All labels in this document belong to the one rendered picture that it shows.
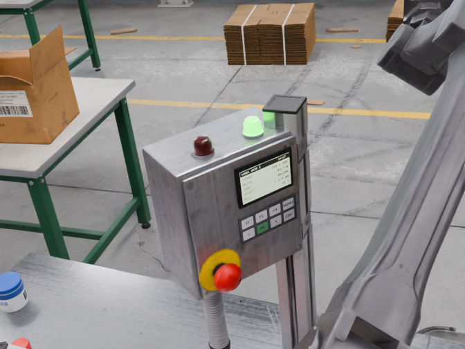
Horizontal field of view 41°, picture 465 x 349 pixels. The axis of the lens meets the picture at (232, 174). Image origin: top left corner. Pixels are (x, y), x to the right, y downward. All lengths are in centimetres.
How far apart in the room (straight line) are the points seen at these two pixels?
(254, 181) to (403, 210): 25
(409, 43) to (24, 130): 174
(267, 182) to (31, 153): 173
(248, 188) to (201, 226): 7
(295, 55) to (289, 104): 411
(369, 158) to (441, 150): 303
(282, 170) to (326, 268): 207
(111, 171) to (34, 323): 229
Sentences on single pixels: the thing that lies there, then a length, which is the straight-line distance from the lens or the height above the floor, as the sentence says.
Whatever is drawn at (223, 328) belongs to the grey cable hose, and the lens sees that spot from 100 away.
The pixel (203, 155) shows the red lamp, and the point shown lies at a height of 148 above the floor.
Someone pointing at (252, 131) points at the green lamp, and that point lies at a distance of 75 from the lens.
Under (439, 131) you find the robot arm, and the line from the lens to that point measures 59.
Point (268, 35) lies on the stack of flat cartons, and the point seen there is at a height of 23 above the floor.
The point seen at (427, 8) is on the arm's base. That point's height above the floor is 149.
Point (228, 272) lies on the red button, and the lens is 77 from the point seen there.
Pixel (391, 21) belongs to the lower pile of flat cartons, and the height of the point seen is 18.
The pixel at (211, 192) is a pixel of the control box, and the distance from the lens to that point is 73.
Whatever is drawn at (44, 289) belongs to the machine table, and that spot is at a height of 83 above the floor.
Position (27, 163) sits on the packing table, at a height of 78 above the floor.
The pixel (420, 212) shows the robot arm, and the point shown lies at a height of 152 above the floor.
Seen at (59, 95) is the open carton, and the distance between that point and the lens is 251.
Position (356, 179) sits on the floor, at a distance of 342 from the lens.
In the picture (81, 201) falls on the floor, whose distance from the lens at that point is 356.
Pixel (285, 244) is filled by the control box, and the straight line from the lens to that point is 84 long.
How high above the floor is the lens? 183
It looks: 31 degrees down
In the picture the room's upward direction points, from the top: 7 degrees counter-clockwise
